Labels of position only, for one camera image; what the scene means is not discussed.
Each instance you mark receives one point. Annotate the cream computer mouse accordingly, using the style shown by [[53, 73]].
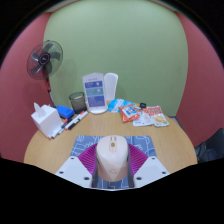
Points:
[[112, 160]]

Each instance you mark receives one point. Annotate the black and red standing fan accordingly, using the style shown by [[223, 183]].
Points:
[[44, 60]]

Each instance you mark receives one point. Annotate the white and orange snack packet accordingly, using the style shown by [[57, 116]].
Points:
[[159, 117]]

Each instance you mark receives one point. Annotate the light blue packet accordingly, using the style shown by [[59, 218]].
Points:
[[116, 105]]

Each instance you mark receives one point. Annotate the dark translucent cup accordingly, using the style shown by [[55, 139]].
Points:
[[77, 103]]

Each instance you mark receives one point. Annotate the white plastic stand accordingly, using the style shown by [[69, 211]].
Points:
[[111, 86]]

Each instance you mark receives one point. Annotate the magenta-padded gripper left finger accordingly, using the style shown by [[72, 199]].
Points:
[[75, 170]]

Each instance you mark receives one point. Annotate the white tissue box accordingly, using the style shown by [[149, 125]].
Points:
[[46, 120]]

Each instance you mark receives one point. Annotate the blue patterned mouse pad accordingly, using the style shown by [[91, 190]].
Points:
[[83, 141]]

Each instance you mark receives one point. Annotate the blue whiteboard eraser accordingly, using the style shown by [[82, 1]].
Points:
[[65, 111]]

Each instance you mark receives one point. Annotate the white and blue sign stand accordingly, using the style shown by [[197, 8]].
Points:
[[95, 93]]

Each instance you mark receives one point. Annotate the white whiteboard marker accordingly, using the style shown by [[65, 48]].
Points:
[[56, 131], [77, 120], [65, 126]]

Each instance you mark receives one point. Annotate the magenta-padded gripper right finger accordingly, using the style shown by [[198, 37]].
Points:
[[150, 170]]

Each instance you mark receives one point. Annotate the small black object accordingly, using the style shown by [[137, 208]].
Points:
[[143, 105]]

